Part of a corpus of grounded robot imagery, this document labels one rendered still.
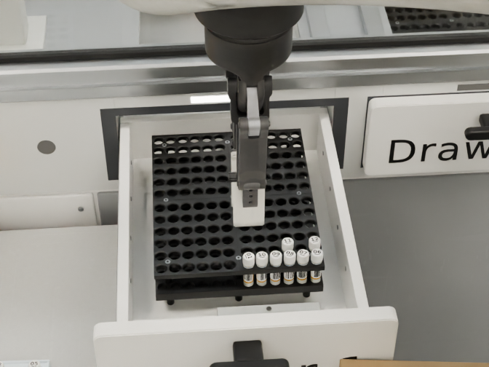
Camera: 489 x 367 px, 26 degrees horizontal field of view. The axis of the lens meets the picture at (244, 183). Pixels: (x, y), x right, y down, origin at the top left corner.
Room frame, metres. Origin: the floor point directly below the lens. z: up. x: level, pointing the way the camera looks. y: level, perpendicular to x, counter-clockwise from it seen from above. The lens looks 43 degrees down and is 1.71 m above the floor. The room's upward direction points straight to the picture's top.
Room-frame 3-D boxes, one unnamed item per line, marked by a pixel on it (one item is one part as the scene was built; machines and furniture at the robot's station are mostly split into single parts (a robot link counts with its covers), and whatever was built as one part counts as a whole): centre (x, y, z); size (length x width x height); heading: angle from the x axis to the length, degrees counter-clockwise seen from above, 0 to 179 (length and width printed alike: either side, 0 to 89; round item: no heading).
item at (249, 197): (0.72, -0.01, 1.03); 0.03 x 0.01 x 0.05; 4
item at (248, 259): (0.75, 0.00, 0.89); 0.01 x 0.01 x 0.05
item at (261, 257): (0.75, -0.02, 0.89); 0.01 x 0.01 x 0.05
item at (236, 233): (0.85, 0.01, 0.87); 0.22 x 0.18 x 0.06; 4
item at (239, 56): (0.75, 0.00, 1.16); 0.08 x 0.07 x 0.09; 4
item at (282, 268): (0.74, 0.01, 0.90); 0.18 x 0.02 x 0.01; 94
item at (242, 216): (0.73, 0.00, 1.00); 0.03 x 0.01 x 0.07; 94
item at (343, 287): (0.85, 0.01, 0.86); 0.40 x 0.26 x 0.06; 4
